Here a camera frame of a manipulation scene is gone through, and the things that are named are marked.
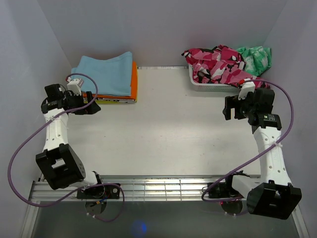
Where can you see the orange folded trousers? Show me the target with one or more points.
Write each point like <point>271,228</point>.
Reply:
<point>133,81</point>

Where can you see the aluminium frame rail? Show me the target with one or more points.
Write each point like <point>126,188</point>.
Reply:
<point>137,188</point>

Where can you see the green tie-dye trousers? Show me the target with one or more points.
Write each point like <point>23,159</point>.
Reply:
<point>257,59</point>

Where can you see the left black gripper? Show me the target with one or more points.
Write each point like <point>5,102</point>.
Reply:
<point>90,109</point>

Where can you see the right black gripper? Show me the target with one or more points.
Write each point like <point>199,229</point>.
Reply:
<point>233,102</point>

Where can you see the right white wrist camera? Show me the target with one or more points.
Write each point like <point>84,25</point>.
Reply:
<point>247,85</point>

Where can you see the pink camouflage trousers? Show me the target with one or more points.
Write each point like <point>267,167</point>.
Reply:
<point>221,65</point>

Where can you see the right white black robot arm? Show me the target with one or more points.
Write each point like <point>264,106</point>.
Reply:
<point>275,196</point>

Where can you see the yellow patterned folded trousers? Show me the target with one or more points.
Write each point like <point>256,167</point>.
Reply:
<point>114,100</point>

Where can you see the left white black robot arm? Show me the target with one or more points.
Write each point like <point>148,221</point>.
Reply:
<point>58,162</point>

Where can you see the light blue folded trousers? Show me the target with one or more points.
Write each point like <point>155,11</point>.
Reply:
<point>84,60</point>

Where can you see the white plastic basket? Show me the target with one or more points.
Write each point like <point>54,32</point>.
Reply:
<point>200,87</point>

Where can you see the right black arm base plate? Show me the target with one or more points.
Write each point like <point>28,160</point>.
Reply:
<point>222,190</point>

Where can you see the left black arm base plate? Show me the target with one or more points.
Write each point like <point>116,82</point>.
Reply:
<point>101,192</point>

